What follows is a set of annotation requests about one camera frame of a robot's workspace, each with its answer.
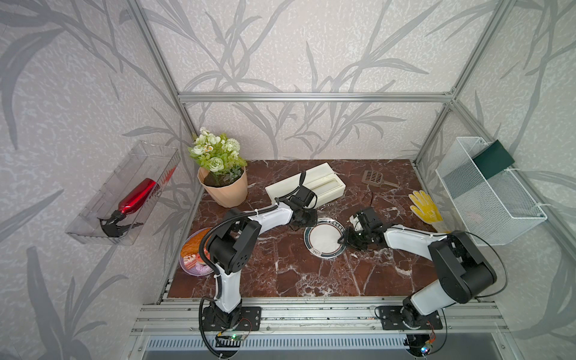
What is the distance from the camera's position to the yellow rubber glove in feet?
3.30

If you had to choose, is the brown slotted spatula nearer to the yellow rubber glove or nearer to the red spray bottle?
the yellow rubber glove

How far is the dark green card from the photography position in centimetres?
70

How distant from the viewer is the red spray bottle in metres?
0.59

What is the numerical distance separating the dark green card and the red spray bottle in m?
1.03
